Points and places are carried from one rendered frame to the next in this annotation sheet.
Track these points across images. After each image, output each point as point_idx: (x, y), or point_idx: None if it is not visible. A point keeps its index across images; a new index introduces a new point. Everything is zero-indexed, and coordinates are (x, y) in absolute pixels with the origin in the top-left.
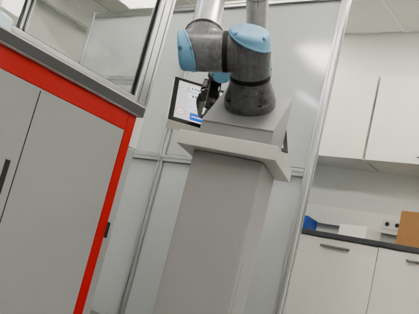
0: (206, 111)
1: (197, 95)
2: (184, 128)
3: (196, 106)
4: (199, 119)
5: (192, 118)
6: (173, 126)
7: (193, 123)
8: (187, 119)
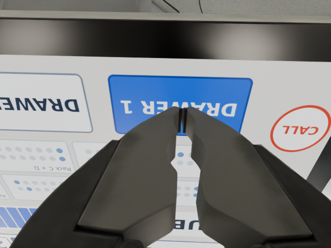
0: (162, 141)
1: (194, 236)
2: (272, 16)
3: (280, 161)
4: (187, 98)
5: (227, 99)
6: (329, 16)
7: (228, 50)
8: (270, 66)
